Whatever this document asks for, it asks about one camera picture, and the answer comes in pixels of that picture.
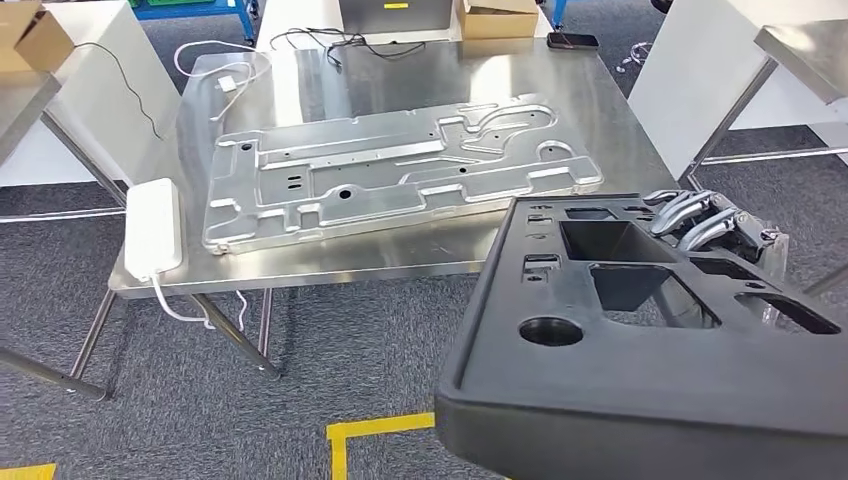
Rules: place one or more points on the brown cardboard box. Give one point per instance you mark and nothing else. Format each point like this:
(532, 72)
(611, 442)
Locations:
(33, 40)

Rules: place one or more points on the stamped silver metal plate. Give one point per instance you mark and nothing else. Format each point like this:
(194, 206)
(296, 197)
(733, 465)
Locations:
(371, 179)

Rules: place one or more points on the black round stool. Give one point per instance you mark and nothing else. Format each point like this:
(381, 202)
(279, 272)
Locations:
(661, 5)

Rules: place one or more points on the blue metal cart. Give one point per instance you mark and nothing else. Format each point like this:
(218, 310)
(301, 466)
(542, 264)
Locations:
(199, 8)
(558, 10)

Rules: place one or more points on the stainless steel table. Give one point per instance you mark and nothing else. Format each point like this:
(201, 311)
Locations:
(808, 53)
(20, 106)

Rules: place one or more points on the white power strip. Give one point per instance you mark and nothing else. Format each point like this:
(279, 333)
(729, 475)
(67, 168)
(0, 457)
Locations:
(154, 228)

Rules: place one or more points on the stainless steel workbench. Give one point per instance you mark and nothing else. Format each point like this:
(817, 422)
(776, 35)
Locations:
(397, 86)

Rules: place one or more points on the white table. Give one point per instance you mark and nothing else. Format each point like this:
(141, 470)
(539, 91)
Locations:
(291, 20)

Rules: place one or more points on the black smartphone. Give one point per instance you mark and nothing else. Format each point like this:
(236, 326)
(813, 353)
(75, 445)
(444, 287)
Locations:
(573, 40)

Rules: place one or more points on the grey laptop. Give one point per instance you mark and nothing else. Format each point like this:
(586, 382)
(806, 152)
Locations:
(397, 16)

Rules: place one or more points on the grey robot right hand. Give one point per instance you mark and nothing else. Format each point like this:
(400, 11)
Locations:
(682, 206)

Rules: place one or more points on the open cardboard box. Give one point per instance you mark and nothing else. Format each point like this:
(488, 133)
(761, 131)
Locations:
(497, 23)

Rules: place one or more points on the white partition panel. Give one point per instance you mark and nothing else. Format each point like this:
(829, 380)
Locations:
(99, 132)
(702, 66)

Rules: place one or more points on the black plastic panel part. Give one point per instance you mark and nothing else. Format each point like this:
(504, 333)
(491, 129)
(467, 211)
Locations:
(629, 391)

